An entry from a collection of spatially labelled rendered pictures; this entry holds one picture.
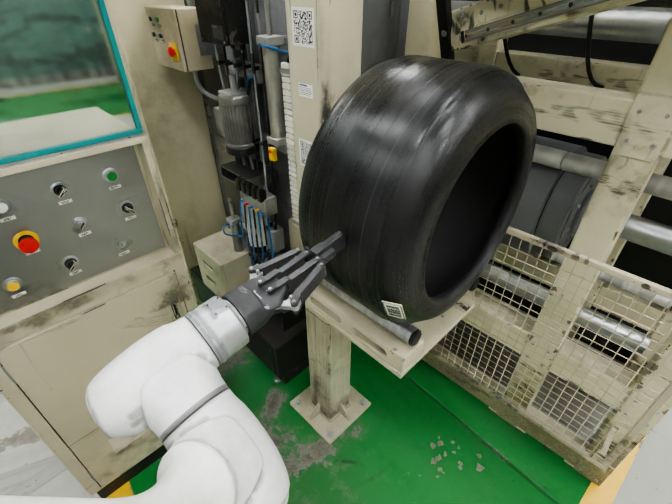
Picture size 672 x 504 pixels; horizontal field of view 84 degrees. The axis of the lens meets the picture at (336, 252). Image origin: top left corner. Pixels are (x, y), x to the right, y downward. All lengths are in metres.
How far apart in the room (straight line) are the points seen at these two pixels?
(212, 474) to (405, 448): 1.37
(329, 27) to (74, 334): 1.04
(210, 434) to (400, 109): 0.56
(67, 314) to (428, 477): 1.39
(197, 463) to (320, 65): 0.78
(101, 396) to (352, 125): 0.55
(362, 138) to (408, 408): 1.44
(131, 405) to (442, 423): 1.52
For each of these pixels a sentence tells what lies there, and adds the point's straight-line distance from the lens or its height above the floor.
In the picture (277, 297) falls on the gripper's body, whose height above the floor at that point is 1.19.
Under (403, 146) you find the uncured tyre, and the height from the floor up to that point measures 1.38.
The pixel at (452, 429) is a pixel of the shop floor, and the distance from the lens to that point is 1.89.
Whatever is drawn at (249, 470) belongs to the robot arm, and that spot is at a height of 1.13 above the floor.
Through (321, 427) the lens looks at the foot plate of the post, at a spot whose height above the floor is 0.01.
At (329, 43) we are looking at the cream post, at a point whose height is 1.48.
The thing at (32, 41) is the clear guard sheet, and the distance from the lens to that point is 1.08.
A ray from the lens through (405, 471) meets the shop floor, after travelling 1.76.
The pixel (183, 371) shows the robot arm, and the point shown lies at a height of 1.19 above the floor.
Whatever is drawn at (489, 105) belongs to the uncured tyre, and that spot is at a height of 1.42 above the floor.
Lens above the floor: 1.59
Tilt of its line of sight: 36 degrees down
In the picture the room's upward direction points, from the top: straight up
